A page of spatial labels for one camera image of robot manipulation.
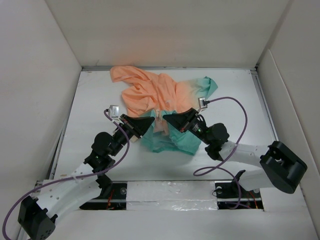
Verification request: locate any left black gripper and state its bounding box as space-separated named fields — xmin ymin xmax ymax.
xmin=109 ymin=114 xmax=154 ymax=157

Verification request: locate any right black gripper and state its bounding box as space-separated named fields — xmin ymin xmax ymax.
xmin=163 ymin=107 xmax=212 ymax=145

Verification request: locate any orange and teal jacket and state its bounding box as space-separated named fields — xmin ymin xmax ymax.
xmin=110 ymin=66 xmax=218 ymax=156

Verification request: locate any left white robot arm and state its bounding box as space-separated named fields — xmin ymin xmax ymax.
xmin=17 ymin=114 xmax=155 ymax=240

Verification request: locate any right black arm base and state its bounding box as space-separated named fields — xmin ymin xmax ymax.
xmin=211 ymin=167 xmax=264 ymax=210

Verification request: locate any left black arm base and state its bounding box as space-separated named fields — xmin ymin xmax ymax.
xmin=79 ymin=181 xmax=128 ymax=211

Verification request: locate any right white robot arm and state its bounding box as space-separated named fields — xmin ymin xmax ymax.
xmin=163 ymin=108 xmax=308 ymax=197

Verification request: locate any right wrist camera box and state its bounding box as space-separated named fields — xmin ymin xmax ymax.
xmin=197 ymin=97 xmax=208 ymax=113

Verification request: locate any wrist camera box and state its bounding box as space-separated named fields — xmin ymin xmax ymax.
xmin=104 ymin=105 xmax=120 ymax=120
xmin=197 ymin=97 xmax=208 ymax=113

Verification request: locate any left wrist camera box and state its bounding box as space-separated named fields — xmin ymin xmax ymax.
xmin=104 ymin=105 xmax=120 ymax=120

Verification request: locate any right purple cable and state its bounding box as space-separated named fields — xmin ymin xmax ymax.
xmin=193 ymin=96 xmax=249 ymax=210

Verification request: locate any purple cable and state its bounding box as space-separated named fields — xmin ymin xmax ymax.
xmin=193 ymin=96 xmax=249 ymax=210
xmin=1 ymin=108 xmax=130 ymax=238

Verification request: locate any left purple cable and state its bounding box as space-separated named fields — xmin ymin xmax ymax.
xmin=1 ymin=108 xmax=130 ymax=238

